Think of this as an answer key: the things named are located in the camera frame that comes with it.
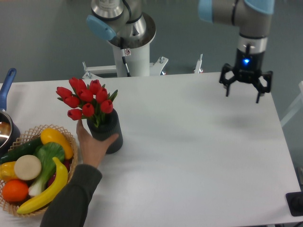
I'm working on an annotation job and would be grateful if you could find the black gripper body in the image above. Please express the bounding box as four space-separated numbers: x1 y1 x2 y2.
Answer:
233 49 264 84

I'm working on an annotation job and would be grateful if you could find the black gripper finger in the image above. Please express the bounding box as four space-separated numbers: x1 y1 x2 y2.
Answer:
219 63 239 97
252 70 274 104

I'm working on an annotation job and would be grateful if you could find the dark grey ribbed vase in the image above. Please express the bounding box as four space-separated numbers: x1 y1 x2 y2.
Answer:
87 109 123 154

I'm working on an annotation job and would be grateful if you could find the red tulip bouquet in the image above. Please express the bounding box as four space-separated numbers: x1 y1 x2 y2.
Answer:
56 78 118 128

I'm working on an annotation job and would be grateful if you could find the dark green sleeved forearm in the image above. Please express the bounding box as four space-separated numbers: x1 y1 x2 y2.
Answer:
40 163 102 227

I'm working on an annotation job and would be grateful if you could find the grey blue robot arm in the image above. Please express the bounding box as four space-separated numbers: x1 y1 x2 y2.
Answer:
86 0 275 96

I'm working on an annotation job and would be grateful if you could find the person's bare hand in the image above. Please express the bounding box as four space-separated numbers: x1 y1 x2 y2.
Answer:
76 120 119 168

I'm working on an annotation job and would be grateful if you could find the red tipped clamp screw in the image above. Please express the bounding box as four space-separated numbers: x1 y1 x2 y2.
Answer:
194 54 203 74

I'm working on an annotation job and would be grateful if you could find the black device at table edge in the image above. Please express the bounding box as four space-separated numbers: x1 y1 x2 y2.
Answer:
285 192 303 217

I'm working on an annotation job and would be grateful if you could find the dark red vegetable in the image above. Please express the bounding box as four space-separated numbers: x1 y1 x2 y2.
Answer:
47 159 71 187

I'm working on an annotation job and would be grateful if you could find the green bok choy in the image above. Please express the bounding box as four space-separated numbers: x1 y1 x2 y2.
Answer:
28 142 65 197

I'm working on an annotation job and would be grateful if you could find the yellow banana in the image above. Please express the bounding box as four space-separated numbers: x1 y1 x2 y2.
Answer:
17 157 68 215

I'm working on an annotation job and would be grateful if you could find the woven wicker basket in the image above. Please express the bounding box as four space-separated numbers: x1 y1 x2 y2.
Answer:
0 124 78 217

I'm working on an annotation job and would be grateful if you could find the dark green cucumber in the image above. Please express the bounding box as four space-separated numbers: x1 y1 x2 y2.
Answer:
0 137 42 164

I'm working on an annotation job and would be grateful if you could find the beige round disc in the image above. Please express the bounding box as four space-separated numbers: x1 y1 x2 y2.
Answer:
14 155 42 181

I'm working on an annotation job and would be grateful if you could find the yellow bell pepper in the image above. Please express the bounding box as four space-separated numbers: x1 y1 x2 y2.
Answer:
0 161 18 182

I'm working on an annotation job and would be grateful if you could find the orange fruit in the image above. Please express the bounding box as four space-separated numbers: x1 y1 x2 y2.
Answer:
2 180 28 202

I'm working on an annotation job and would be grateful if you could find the white frame at right edge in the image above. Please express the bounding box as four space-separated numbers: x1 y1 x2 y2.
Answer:
280 81 303 128

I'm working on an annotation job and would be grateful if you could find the white table clamp bracket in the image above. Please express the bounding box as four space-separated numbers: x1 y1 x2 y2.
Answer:
82 56 169 79

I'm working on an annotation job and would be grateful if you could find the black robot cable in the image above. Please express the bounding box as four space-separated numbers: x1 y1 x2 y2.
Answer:
119 37 132 78

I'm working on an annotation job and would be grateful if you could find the blue handled saucepan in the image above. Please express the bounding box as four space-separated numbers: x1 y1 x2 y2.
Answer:
0 68 20 157

